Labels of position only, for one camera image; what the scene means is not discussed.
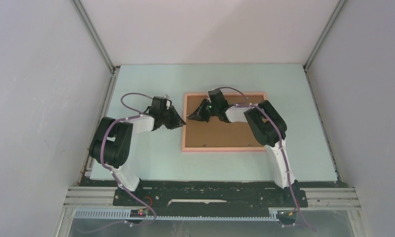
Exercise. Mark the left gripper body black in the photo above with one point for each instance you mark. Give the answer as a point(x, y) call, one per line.
point(165, 116)

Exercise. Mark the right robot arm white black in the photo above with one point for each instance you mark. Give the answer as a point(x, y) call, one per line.
point(266, 124)

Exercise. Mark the white cable duct strip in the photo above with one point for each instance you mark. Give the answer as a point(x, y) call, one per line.
point(126, 215)

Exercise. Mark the corner metal post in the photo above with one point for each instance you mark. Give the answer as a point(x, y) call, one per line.
point(84, 17)
point(325, 32)

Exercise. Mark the right corner metal post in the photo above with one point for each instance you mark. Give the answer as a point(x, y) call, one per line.
point(325, 32)

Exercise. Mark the brown backing board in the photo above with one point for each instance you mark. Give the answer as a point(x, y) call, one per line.
point(226, 130)

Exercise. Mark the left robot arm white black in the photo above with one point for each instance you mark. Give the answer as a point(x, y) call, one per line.
point(112, 140)

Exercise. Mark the aluminium frame rails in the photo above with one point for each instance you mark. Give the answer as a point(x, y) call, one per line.
point(344, 199)

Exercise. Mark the left corner metal post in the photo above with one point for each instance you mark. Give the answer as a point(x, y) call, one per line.
point(84, 17)

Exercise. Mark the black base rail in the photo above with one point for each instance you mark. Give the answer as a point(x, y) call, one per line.
point(212, 199)

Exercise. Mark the small circuit board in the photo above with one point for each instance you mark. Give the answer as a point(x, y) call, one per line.
point(138, 213)

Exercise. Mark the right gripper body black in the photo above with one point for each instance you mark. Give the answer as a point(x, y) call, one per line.
point(213, 110)

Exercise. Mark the pink wooden picture frame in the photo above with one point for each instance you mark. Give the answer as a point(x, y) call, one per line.
point(223, 150)

